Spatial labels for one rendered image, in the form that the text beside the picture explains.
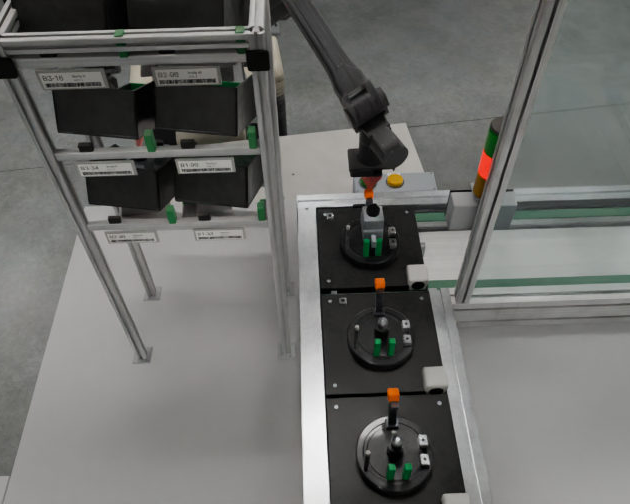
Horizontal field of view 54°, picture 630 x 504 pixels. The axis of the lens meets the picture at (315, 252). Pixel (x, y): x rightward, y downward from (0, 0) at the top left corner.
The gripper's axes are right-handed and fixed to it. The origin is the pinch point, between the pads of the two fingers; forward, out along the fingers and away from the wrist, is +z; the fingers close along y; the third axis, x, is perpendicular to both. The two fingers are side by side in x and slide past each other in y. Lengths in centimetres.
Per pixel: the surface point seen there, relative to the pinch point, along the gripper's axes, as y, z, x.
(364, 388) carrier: -4.5, 8.8, -46.6
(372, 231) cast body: -0.4, 0.5, -13.3
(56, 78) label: -46, -55, -32
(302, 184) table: -15.9, 20.0, 21.5
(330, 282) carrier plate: -10.0, 8.9, -20.6
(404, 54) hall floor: 44, 107, 211
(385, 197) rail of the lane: 5.1, 10.1, 5.9
